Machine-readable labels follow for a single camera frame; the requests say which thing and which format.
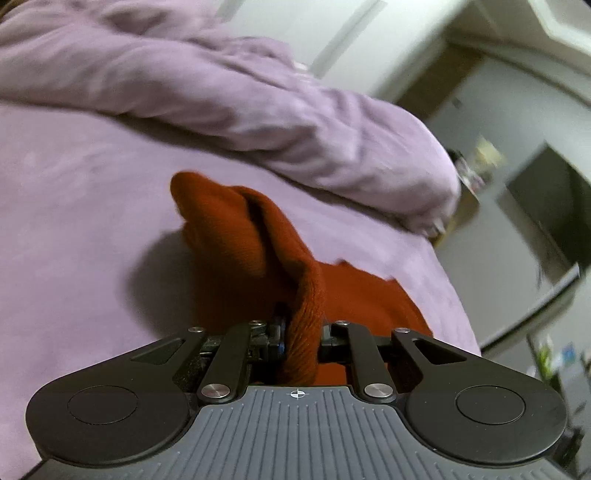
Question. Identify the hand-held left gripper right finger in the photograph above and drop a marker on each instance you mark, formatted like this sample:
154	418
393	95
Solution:
333	342

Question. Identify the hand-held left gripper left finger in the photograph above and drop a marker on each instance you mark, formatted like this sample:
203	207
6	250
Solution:
279	333

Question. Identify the rust red knit cardigan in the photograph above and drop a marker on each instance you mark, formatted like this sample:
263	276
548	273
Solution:
258	240

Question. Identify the wooden side table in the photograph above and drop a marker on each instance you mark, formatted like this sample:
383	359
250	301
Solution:
457	217

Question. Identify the purple bed sheet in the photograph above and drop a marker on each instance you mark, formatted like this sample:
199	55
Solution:
83	221

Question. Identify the purple duvet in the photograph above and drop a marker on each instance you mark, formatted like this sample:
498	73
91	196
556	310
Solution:
221	87

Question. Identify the dark screen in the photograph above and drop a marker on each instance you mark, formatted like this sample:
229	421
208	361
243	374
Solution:
549	207

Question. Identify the white cabinet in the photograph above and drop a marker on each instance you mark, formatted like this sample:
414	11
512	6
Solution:
415	41

